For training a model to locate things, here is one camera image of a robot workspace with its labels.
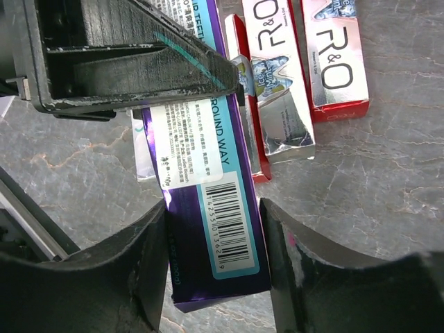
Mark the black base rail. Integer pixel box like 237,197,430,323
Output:
1,169,80,261

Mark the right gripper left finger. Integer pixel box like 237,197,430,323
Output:
1,202,168,332

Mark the purple toothpaste box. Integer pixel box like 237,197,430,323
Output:
140,0,273,314

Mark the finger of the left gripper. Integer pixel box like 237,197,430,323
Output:
1,1,239,121

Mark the silver toothpaste box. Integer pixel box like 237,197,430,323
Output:
130,110,155,182

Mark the red silver r&o box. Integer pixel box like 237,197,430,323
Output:
225,14,272,183
300,0,370,123
242,0,316,164

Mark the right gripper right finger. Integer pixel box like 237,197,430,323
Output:
259,198,443,332

